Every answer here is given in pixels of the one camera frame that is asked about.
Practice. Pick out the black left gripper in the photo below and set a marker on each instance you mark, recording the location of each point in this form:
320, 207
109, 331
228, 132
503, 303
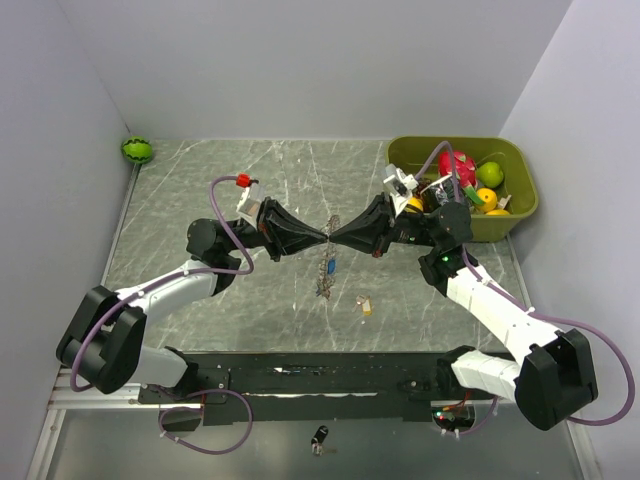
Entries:
274, 226

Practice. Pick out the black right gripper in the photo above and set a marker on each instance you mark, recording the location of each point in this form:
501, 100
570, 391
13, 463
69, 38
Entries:
377, 225

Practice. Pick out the blue tagged key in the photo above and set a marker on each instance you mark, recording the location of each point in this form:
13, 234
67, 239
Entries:
331, 266

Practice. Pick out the yellow tagged key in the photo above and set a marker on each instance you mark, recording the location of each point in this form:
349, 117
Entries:
364, 305

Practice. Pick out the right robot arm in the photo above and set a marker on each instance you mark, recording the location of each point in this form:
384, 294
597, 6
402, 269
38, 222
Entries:
550, 374

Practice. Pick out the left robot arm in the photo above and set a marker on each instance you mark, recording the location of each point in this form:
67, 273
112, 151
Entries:
103, 344

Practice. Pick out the orange fruit toy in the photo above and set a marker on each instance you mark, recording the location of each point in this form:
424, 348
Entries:
489, 200
415, 204

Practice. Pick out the red dragon fruit toy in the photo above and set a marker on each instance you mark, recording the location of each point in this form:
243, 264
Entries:
465, 168

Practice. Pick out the yellow lemon toy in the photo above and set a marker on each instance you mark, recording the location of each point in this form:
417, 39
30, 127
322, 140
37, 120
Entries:
498, 212

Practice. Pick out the green apple toy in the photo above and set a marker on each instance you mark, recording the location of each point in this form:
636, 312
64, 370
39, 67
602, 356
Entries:
490, 174

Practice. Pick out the olive green plastic bin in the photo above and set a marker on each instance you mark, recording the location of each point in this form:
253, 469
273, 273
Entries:
410, 153

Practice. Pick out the green watermelon ball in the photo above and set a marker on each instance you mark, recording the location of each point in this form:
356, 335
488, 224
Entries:
137, 150

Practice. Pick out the black key fob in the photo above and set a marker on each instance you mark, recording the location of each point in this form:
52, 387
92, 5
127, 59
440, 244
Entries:
318, 448

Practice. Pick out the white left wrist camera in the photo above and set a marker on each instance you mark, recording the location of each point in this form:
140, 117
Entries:
250, 203

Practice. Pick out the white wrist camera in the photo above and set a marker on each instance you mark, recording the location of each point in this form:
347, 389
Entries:
400, 187
250, 203

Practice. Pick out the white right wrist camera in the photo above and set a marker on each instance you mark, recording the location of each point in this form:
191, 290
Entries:
400, 187

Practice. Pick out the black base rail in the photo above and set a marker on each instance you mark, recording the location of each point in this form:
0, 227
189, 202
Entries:
236, 386

